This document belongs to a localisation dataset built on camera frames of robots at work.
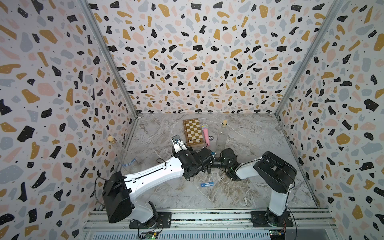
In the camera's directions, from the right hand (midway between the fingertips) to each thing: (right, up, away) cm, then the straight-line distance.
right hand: (194, 162), depth 79 cm
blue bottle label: (+7, -14, +6) cm, 17 cm away
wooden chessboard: (-2, +15, +27) cm, 31 cm away
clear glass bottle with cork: (+16, +12, +10) cm, 22 cm away
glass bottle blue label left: (-35, -1, 0) cm, 35 cm away
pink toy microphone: (+7, +19, +30) cm, 36 cm away
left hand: (-6, +8, -3) cm, 11 cm away
